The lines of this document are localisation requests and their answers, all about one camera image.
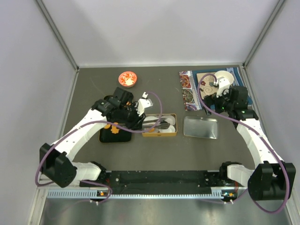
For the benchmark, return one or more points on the patterned cloth mat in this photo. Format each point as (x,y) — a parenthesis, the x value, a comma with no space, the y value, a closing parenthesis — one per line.
(187,80)

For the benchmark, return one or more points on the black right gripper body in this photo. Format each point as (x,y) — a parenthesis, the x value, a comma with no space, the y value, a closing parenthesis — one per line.
(221,104)

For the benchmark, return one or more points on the orange figure cookie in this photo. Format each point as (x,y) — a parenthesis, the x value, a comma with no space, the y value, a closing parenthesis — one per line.
(114,129)

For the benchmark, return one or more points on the red patterned small bowl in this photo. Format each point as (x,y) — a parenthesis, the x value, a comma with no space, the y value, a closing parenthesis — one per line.
(127,79)

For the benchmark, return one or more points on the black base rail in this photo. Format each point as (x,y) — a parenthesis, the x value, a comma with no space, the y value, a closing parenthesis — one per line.
(163,182)

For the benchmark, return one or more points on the white paper cup top-right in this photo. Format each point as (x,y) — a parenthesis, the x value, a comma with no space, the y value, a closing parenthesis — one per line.
(169,119)

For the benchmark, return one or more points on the wooden puzzle board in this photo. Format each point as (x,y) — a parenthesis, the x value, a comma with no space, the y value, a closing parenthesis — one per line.
(207,87)

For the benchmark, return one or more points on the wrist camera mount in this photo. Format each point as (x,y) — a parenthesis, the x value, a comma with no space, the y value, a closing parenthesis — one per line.
(223,85)
(143,103)

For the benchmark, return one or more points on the yellow cookie tin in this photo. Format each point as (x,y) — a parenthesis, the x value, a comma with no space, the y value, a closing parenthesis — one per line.
(157,133)

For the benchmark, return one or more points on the silver tin lid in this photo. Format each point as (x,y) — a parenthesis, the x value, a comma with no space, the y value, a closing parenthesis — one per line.
(201,127)

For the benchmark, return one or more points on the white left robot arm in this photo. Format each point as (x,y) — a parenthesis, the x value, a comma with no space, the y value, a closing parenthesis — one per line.
(57,159)

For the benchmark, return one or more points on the white bowl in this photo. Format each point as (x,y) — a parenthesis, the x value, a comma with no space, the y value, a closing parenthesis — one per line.
(222,76)

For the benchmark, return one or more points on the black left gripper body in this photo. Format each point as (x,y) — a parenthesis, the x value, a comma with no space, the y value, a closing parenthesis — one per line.
(130,116)

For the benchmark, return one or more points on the white paper cup top-left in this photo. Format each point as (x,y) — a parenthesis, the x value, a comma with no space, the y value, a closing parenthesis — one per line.
(149,118)

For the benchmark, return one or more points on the white paper cup bottom-right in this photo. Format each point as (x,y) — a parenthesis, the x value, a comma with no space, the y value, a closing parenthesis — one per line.
(170,129)

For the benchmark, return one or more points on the black round cookie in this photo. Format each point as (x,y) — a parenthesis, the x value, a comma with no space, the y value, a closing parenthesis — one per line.
(165,125)

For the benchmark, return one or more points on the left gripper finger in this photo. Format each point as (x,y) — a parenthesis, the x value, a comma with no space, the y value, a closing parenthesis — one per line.
(159,121)
(151,126)

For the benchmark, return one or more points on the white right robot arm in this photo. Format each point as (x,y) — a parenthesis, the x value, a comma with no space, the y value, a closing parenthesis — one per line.
(272,178)

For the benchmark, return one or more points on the black rectangular tray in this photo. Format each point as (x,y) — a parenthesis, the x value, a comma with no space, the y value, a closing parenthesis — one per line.
(105,135)

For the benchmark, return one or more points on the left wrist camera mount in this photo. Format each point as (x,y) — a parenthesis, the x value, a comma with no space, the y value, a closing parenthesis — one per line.
(143,103)

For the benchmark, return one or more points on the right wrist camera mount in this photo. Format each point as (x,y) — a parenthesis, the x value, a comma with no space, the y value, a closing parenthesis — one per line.
(223,85)

